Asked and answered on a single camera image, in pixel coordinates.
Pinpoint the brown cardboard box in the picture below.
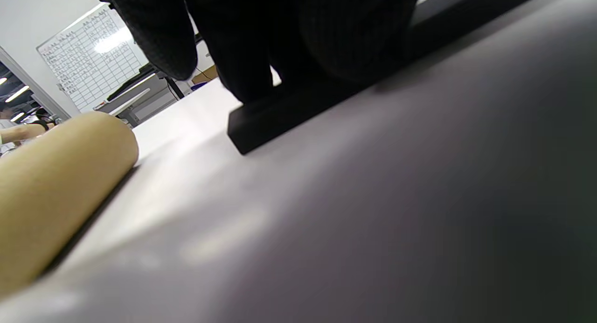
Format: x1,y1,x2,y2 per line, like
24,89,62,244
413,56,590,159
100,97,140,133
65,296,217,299
191,65,219,84

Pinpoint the whiteboard with table chart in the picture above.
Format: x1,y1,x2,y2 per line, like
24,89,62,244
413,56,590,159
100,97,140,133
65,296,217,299
36,3,150,112

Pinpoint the brown cardboard mailing tube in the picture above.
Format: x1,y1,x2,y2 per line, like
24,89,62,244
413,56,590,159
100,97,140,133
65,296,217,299
0,111,139,298

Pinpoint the black bar weight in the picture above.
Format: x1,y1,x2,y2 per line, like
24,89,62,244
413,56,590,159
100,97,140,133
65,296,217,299
227,0,555,155

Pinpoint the grey cabinet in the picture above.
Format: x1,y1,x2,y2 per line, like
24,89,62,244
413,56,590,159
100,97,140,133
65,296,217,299
93,64,185,127

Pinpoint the white cartoon print poster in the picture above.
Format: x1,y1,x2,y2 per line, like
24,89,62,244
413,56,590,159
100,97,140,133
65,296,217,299
0,0,597,323

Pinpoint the person's left hand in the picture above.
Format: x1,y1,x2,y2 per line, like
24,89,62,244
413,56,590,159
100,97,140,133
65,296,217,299
107,0,427,104

